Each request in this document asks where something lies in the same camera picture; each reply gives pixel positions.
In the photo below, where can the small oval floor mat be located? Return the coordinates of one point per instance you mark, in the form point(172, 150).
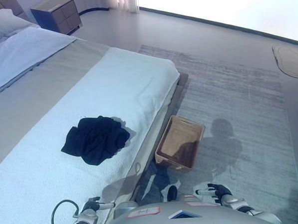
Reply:
point(290, 59)

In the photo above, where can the robot left leg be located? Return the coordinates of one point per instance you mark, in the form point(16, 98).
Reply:
point(172, 192)

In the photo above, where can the white sheer curtain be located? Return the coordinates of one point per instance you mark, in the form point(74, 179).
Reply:
point(103, 0)

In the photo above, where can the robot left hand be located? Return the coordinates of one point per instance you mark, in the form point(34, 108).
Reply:
point(94, 206)

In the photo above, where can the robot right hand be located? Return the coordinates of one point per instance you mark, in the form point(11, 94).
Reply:
point(221, 191)

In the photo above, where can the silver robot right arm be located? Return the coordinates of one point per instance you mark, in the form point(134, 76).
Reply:
point(243, 205)

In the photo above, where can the grey striped rug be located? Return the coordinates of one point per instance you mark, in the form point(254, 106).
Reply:
point(239, 112)

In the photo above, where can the white pillow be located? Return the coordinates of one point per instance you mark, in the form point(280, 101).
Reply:
point(2, 24)

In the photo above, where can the grey nightstand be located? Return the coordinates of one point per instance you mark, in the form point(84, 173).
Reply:
point(59, 16)

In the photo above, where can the brown padded headboard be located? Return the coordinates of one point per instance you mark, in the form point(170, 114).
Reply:
point(6, 5)

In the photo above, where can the silver robot torso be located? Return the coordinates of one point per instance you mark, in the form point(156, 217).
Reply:
point(157, 220)

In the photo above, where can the black garment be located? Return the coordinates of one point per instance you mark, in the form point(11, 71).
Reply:
point(95, 141)

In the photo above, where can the brown wicker basket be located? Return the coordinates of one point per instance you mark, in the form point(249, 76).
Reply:
point(178, 143)

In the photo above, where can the brown bed frame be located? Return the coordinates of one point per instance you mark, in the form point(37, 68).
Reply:
point(173, 100)

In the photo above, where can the grey bed sheet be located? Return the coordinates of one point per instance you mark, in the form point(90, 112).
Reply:
point(49, 79)

